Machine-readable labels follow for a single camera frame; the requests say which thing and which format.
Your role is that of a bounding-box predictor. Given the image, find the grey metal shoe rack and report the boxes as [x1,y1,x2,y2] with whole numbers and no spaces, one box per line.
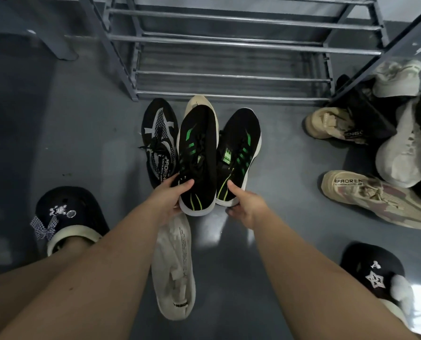
[77,0,421,103]

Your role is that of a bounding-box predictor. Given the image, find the person's right forearm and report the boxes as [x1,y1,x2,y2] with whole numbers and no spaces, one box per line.
[251,212,421,340]

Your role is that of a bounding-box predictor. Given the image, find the grey metal bench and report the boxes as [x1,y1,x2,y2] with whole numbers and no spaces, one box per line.
[5,0,78,62]

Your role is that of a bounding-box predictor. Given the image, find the person's left forearm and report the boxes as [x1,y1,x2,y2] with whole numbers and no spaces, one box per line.
[0,201,168,340]

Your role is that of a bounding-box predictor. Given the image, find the person's left leg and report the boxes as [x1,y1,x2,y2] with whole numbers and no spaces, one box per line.
[0,237,101,340]

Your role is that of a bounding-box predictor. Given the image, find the person's right hand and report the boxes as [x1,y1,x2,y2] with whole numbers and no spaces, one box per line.
[226,181,271,230]

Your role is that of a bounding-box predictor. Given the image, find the white knit sneaker green tab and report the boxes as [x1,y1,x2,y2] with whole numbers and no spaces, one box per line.
[371,59,421,99]

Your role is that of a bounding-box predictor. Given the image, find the person's left black clog slipper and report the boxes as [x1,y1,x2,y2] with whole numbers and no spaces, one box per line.
[30,186,110,257]

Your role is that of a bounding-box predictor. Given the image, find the person's left hand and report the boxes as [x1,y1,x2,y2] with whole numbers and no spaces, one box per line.
[146,173,195,225]

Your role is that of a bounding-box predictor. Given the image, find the person's black clog slipper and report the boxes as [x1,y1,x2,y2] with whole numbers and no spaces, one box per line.
[339,242,415,326]
[30,186,110,257]

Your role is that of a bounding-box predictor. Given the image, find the black white patterned sneaker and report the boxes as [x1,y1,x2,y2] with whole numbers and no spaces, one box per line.
[138,98,180,190]
[332,74,397,142]

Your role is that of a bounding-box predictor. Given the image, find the person's right black clog slipper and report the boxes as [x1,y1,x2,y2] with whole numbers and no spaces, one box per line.
[339,242,415,326]

